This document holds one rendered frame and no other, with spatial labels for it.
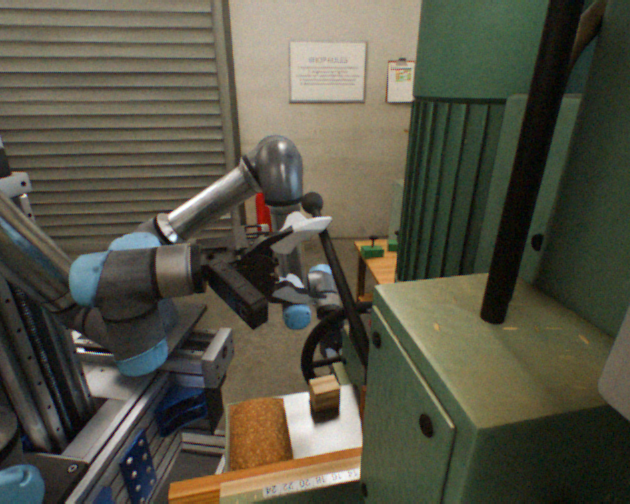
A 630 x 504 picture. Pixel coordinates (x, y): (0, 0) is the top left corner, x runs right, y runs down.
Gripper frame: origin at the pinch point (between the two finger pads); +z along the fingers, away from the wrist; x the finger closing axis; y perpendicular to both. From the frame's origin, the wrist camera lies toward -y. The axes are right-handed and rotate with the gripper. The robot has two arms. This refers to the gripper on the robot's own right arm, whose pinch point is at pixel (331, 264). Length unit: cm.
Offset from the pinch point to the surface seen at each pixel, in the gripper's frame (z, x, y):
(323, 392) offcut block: -2.4, 19.1, -9.0
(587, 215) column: 1.7, -27.4, -31.1
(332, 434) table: -2.1, 21.7, -14.6
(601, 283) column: 1.7, -25.4, -33.2
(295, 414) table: -7.1, 22.8, -9.8
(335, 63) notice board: 73, 26, 280
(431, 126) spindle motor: 4.2, -24.7, -12.6
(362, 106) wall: 97, 58, 272
